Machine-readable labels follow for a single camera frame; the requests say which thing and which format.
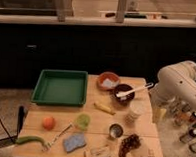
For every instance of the orange bowl with white contents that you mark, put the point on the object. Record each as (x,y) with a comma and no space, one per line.
(107,80)

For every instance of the white paper cup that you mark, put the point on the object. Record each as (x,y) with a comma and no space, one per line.
(134,112)

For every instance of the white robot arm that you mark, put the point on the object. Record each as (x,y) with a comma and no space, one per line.
(176,81)

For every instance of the green plastic tray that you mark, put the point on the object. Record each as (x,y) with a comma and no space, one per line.
(61,88)

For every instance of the blue sponge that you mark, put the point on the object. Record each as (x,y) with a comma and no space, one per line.
(74,142)

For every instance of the orange fruit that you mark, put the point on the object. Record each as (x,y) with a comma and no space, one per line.
(49,122)

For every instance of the green handled peeler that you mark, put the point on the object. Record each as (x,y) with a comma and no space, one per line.
(23,140)

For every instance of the green measuring cup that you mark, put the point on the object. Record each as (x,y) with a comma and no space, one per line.
(81,123)

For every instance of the dark brown bowl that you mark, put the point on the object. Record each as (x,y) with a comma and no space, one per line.
(126,99)

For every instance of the wooden cutting board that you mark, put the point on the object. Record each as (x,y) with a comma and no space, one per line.
(97,134)

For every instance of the black handled tool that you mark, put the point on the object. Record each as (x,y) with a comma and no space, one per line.
(20,118)

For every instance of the small metal cup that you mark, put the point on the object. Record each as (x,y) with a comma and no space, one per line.
(115,131)

